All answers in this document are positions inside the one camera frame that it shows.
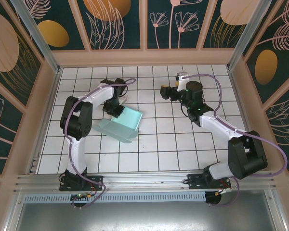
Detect dark framed picture lower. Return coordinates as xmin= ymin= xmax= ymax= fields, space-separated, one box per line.
xmin=0 ymin=0 xmax=44 ymax=114

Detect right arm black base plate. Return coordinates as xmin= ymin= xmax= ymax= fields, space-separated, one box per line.
xmin=187 ymin=173 xmax=232 ymax=191

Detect teal panel pink leaf outlines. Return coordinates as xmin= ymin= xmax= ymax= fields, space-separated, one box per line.
xmin=264 ymin=88 xmax=289 ymax=172

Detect teal panel orange oval feathers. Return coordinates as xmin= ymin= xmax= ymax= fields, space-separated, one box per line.
xmin=242 ymin=0 xmax=289 ymax=104

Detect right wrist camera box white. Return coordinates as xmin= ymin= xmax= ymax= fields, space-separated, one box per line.
xmin=175 ymin=71 xmax=189 ymax=92

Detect dark framed picture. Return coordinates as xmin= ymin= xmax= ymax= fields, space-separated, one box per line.
xmin=0 ymin=0 xmax=44 ymax=114
xmin=0 ymin=74 xmax=25 ymax=174

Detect slotted grey cable duct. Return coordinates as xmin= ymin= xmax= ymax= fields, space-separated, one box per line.
xmin=23 ymin=192 xmax=207 ymax=203

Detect dark framed picture upper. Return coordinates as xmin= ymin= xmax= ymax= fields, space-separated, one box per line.
xmin=0 ymin=74 xmax=25 ymax=174

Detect aluminium frame post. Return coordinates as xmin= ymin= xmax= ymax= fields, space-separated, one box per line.
xmin=226 ymin=0 xmax=273 ymax=71
xmin=11 ymin=0 xmax=63 ymax=74

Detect aluminium mounting rail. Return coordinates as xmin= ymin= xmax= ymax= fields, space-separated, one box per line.
xmin=13 ymin=170 xmax=277 ymax=193

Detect teal panel small orange oval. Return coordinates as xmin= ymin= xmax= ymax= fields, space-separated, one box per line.
xmin=21 ymin=0 xmax=92 ymax=51

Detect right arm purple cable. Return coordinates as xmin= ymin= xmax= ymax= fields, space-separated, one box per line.
xmin=183 ymin=73 xmax=289 ymax=208

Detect teal panel pink flower outlines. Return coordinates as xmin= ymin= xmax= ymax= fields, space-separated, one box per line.
xmin=146 ymin=0 xmax=214 ymax=50

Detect light blue paper box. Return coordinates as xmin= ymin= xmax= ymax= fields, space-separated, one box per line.
xmin=92 ymin=107 xmax=145 ymax=145

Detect grey metal sheet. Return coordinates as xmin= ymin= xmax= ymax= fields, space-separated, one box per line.
xmin=4 ymin=201 xmax=288 ymax=231

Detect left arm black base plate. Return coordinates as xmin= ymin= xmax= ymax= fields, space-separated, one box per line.
xmin=59 ymin=175 xmax=104 ymax=192

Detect teal panel pink disc leaves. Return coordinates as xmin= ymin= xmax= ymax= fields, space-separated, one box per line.
xmin=201 ymin=0 xmax=256 ymax=49

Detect teal panel big orange disc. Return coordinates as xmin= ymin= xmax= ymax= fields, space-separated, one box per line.
xmin=77 ymin=0 xmax=145 ymax=51

